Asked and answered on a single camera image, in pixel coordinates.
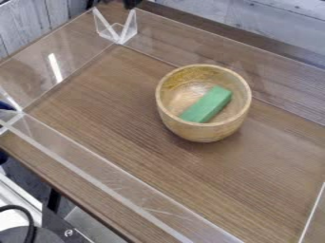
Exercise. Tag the black table leg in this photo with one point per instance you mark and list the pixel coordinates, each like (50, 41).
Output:
(54, 201)

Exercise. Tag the brown wooden bowl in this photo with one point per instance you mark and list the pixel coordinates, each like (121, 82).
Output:
(180, 90)

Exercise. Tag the clear acrylic tray walls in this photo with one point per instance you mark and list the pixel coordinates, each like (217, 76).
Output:
(86, 130)

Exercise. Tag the green rectangular block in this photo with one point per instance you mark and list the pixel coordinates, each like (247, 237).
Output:
(208, 106)

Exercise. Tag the black base with screw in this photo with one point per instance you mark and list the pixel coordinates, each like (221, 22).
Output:
(61, 227)

